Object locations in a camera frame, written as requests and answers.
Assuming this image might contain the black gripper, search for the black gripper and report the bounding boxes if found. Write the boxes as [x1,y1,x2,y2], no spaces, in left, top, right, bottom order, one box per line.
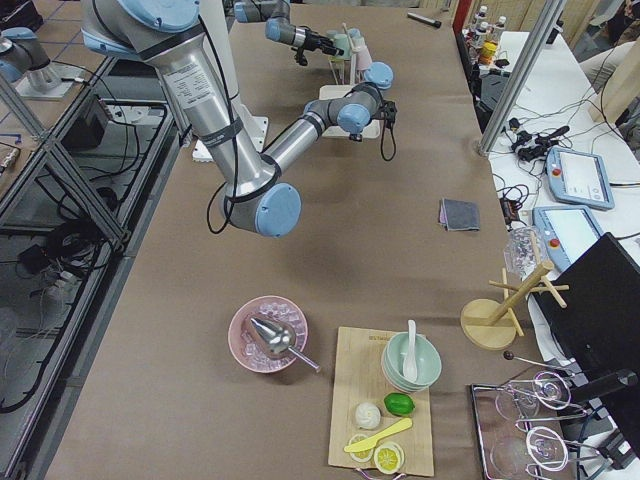
[303,28,342,56]

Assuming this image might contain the green plastic cup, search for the green plastic cup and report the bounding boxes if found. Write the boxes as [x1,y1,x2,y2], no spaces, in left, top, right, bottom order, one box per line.
[333,33,351,59]

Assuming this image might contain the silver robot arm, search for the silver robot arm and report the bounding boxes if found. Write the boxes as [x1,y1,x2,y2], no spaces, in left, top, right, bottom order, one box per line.
[81,1,397,237]
[234,0,344,66]

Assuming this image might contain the light blue plastic cup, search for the light blue plastic cup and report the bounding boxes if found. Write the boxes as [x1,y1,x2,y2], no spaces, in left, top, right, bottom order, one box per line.
[348,28,363,43]

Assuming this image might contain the pink plastic cup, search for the pink plastic cup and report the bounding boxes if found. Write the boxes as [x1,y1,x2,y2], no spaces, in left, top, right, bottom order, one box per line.
[354,45,373,72]

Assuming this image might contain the cream rabbit tray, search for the cream rabbit tray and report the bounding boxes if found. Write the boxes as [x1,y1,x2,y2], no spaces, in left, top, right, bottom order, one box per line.
[319,85,381,140]

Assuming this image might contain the black glass holder tray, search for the black glass holder tray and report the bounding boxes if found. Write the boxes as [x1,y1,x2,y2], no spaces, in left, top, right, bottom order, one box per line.
[469,370,614,479]

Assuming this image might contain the black metal cylinder tube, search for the black metal cylinder tube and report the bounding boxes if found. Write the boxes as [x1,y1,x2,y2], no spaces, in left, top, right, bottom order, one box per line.
[407,12,442,29]

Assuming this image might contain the grey folded cloth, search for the grey folded cloth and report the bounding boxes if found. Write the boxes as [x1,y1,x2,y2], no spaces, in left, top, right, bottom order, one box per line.
[439,198,480,231]

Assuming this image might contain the blue teach pendant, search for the blue teach pendant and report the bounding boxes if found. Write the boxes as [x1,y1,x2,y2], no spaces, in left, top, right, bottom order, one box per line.
[546,146,615,210]
[532,206,603,272]

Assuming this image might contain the metal ice scoop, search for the metal ice scoop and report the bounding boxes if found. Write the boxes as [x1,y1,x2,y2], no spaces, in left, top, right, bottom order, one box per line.
[247,315,321,373]

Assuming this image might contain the pink bowl with ice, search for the pink bowl with ice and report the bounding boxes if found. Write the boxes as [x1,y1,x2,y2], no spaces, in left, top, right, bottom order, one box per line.
[228,295,308,373]

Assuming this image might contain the wooden mug tree stand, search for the wooden mug tree stand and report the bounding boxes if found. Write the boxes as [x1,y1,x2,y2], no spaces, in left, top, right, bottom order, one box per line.
[460,227,569,350]

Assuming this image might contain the stacked green bowls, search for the stacked green bowls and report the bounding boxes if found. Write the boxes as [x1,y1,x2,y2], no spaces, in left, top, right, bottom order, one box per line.
[381,333,443,394]

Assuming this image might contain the wooden cutting board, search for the wooden cutting board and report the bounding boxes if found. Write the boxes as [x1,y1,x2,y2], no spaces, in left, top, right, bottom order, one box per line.
[328,327,435,477]

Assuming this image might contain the white ceramic spoon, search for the white ceramic spoon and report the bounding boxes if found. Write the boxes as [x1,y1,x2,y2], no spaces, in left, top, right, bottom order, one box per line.
[402,319,418,382]

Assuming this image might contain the green lime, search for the green lime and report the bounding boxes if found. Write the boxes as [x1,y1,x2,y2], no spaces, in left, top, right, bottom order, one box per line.
[383,392,415,416]

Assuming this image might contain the white steamed bun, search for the white steamed bun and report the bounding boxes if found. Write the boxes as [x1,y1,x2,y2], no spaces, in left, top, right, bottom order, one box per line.
[354,402,381,430]

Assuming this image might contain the black monitor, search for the black monitor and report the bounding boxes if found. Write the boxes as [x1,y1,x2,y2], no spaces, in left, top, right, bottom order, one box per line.
[535,233,639,379]

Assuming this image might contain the yellow plastic knife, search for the yellow plastic knife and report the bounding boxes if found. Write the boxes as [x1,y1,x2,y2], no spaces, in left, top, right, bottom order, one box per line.
[343,418,413,453]

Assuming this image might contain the lemon slice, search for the lemon slice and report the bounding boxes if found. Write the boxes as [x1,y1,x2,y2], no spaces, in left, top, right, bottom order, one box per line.
[347,433,375,464]
[373,442,405,475]

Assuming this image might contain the white wire cup rack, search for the white wire cup rack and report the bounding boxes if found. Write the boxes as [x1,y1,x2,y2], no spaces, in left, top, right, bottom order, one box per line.
[329,53,365,85]

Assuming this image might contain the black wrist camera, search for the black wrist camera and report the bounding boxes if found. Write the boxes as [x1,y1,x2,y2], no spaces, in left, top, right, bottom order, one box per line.
[294,46,308,67]

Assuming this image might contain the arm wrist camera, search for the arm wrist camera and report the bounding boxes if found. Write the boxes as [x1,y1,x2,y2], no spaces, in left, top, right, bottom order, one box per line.
[372,100,397,130]

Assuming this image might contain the aluminium frame post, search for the aluminium frame post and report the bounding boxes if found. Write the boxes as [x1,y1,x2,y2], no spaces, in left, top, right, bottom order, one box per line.
[477,0,566,157]

